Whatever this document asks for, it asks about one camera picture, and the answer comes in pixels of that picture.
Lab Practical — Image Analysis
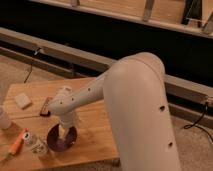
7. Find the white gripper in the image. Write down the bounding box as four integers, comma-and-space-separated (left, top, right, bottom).
59, 111, 80, 139

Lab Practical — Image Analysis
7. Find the dark purple ceramic bowl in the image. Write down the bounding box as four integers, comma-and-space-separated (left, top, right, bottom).
47, 125, 77, 152

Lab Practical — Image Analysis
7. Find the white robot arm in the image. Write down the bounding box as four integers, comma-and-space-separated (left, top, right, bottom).
48, 52, 181, 171

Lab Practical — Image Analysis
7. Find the black chocolate bar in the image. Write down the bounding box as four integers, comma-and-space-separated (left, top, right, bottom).
39, 97, 52, 117

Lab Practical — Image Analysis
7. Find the small clear glass jar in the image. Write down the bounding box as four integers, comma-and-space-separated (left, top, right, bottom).
22, 132, 48, 157

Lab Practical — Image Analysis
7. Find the white plastic cup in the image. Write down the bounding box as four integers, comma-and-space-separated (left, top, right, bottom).
0, 106, 12, 129

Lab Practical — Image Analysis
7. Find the orange handled screwdriver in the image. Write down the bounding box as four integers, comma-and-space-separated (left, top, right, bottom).
0, 129, 27, 164

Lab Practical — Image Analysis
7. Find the black cable left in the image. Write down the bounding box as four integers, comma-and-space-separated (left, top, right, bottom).
23, 46, 43, 84

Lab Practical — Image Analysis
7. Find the black cable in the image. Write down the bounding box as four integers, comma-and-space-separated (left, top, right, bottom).
183, 101, 213, 145
23, 46, 43, 84

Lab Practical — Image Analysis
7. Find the black cable right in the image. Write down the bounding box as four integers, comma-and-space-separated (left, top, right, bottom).
183, 101, 213, 145

